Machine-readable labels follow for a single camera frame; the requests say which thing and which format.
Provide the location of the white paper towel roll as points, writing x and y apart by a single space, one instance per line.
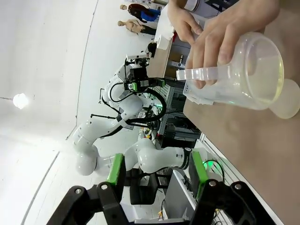
164 28

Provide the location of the round ceiling light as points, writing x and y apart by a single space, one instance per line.
20 100

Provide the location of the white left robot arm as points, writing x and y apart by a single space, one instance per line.
86 140

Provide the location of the people in background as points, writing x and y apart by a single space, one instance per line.
138 10

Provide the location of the translucent plastic conical flask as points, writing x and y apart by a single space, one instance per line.
257 70

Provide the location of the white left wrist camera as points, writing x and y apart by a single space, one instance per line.
137 56

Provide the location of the white round flask cap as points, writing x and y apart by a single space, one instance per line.
290 100

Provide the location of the aluminium frame rack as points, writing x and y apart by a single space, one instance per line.
175 98

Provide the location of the clear plastic beaker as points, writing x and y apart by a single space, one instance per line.
193 4

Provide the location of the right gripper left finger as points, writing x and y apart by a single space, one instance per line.
116 171

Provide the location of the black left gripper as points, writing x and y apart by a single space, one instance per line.
138 74

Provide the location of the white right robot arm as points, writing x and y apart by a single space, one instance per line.
152 157

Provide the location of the black chair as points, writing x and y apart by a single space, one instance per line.
143 189

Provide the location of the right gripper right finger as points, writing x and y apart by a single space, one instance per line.
198 171

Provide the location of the bare beige mannequin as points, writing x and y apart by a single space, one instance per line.
132 27

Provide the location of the person's right hand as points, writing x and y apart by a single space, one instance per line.
180 18

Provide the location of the person's left hand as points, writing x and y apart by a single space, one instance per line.
234 23

